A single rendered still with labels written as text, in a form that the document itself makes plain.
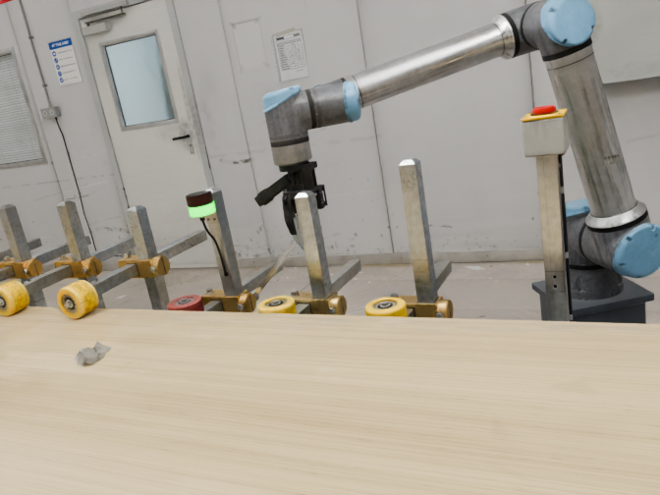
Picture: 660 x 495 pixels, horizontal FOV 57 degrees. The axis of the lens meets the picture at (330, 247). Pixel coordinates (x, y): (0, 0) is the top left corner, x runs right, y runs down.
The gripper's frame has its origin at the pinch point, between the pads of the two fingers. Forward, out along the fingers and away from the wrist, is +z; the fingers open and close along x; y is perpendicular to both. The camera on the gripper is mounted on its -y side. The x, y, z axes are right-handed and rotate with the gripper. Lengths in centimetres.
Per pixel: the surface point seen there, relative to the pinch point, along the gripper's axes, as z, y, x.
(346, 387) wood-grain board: 7, 34, -51
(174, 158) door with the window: 5, -250, 251
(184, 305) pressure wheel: 5.9, -18.9, -24.2
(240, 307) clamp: 12.1, -13.9, -10.9
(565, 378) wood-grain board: 7, 64, -44
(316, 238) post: -4.3, 9.6, -9.1
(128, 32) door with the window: -92, -265, 251
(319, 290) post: 7.9, 8.3, -9.6
